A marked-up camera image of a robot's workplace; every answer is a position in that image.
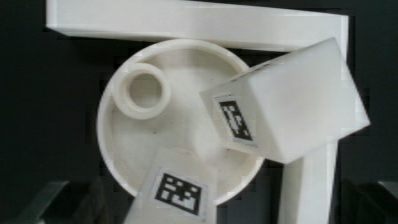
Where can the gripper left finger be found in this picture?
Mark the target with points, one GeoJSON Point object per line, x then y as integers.
{"type": "Point", "coordinates": [68, 203]}

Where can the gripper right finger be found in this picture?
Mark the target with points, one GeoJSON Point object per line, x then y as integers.
{"type": "Point", "coordinates": [368, 203]}

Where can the white stool leg block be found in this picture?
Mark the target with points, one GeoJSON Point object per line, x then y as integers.
{"type": "Point", "coordinates": [176, 196]}

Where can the white round stool seat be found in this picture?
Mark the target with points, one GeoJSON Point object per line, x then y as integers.
{"type": "Point", "coordinates": [199, 64]}

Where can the white stool leg with tag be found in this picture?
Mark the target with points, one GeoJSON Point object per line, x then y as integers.
{"type": "Point", "coordinates": [286, 107]}

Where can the white L-shaped obstacle wall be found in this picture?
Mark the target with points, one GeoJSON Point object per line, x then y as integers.
{"type": "Point", "coordinates": [238, 27]}

